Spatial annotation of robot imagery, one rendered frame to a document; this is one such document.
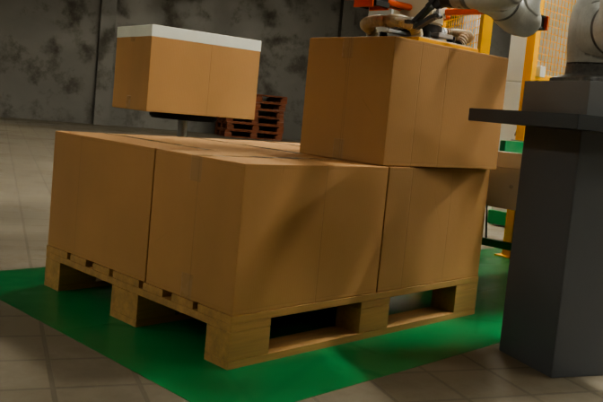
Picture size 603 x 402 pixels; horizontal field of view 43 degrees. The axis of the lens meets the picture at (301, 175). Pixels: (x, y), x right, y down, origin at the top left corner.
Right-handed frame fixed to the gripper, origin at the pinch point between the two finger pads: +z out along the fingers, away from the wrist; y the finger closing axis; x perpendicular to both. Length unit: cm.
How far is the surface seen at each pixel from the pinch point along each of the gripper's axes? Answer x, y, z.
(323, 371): -41, 107, -21
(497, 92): 50, 25, -6
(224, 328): -63, 97, -5
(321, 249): -31, 77, -6
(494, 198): 64, 64, -1
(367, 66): -5.0, 22.4, 7.1
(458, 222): 39, 72, -3
